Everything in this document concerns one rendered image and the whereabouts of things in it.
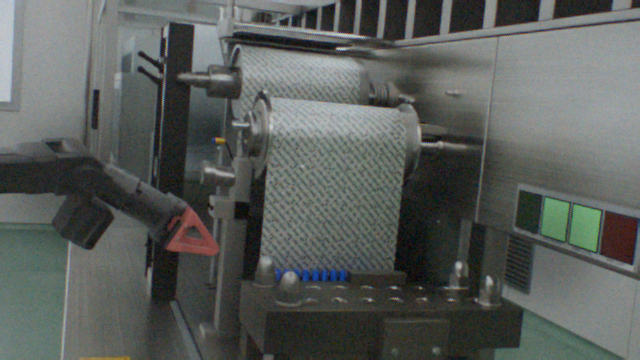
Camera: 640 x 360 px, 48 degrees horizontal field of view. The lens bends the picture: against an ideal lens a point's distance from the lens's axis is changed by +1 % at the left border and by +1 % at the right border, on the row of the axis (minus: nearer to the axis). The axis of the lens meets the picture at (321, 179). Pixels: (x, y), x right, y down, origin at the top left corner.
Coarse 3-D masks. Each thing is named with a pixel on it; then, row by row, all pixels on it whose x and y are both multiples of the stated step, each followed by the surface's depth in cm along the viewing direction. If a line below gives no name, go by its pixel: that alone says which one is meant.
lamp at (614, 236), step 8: (608, 216) 87; (616, 216) 85; (608, 224) 87; (616, 224) 85; (624, 224) 84; (632, 224) 83; (608, 232) 86; (616, 232) 85; (624, 232) 84; (632, 232) 83; (608, 240) 86; (616, 240) 85; (624, 240) 84; (632, 240) 83; (608, 248) 86; (616, 248) 85; (624, 248) 84; (632, 248) 83; (616, 256) 85; (624, 256) 84
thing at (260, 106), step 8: (256, 104) 120; (264, 104) 116; (264, 112) 115; (264, 120) 115; (408, 120) 123; (264, 128) 114; (408, 128) 122; (264, 136) 114; (408, 136) 121; (264, 144) 114; (408, 144) 121; (408, 152) 122; (256, 160) 118; (408, 160) 122; (256, 168) 118
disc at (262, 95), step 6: (264, 90) 117; (258, 96) 120; (264, 96) 116; (264, 102) 116; (270, 102) 114; (252, 108) 124; (270, 108) 113; (270, 114) 112; (270, 120) 112; (270, 126) 112; (270, 132) 112; (270, 138) 112; (270, 144) 112; (270, 150) 113; (264, 156) 114; (264, 162) 114; (258, 168) 117; (264, 168) 114; (252, 174) 121; (258, 174) 117
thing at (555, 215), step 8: (552, 200) 97; (544, 208) 98; (552, 208) 97; (560, 208) 95; (568, 208) 94; (544, 216) 98; (552, 216) 97; (560, 216) 95; (544, 224) 98; (552, 224) 97; (560, 224) 95; (544, 232) 98; (552, 232) 96; (560, 232) 95
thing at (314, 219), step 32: (288, 192) 115; (320, 192) 117; (352, 192) 119; (384, 192) 120; (288, 224) 116; (320, 224) 118; (352, 224) 119; (384, 224) 121; (288, 256) 117; (320, 256) 118; (352, 256) 120; (384, 256) 122
